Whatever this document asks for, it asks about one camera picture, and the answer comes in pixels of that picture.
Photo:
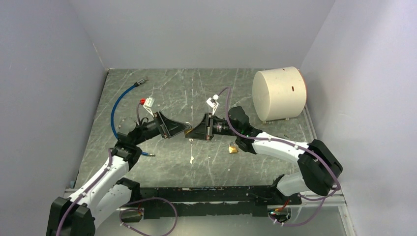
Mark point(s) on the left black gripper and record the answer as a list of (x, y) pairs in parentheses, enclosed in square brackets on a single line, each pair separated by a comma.
[(170, 128)]

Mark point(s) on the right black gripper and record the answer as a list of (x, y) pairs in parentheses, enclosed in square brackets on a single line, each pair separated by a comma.
[(204, 130)]

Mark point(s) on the brass padlock with key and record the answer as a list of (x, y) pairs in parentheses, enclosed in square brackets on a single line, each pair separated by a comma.
[(188, 129)]

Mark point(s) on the small brass padlock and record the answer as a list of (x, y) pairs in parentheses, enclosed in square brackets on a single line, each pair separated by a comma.
[(233, 148)]

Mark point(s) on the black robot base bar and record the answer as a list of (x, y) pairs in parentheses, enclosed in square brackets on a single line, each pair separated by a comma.
[(254, 200)]

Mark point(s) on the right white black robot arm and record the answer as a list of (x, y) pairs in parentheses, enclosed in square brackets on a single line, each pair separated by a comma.
[(318, 167)]

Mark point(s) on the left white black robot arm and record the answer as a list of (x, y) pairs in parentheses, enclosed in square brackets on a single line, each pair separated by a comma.
[(84, 211)]

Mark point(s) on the cream cylindrical container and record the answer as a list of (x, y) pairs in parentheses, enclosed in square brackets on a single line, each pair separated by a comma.
[(279, 93)]

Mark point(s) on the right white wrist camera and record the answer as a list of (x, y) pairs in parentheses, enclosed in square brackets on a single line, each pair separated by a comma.
[(213, 103)]

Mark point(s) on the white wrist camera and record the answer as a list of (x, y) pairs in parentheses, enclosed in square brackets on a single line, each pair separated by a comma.
[(148, 104), (213, 103)]

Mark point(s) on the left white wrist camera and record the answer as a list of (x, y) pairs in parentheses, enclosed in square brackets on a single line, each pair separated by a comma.
[(148, 104)]

